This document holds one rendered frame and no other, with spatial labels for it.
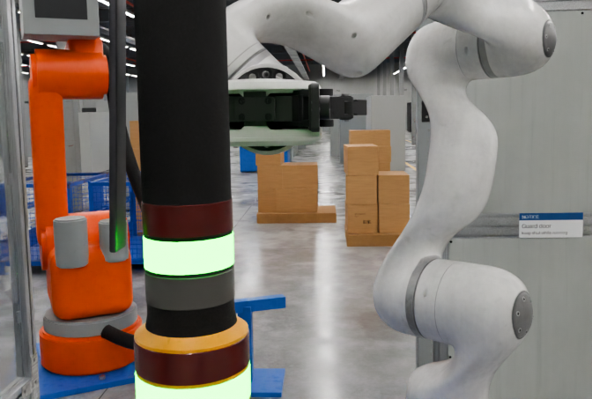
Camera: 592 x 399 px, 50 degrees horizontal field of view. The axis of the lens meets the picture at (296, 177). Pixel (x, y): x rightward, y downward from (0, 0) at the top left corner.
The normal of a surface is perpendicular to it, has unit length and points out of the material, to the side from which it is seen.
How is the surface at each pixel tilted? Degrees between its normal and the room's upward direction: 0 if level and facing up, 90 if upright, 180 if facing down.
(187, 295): 90
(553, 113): 90
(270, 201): 90
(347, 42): 112
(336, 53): 127
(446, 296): 64
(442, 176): 74
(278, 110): 90
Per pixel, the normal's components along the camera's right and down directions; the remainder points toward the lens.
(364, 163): 0.01, 0.10
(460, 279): -0.42, -0.75
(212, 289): 0.59, 0.07
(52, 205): 0.43, 0.18
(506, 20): 0.07, -0.11
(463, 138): -0.22, -0.20
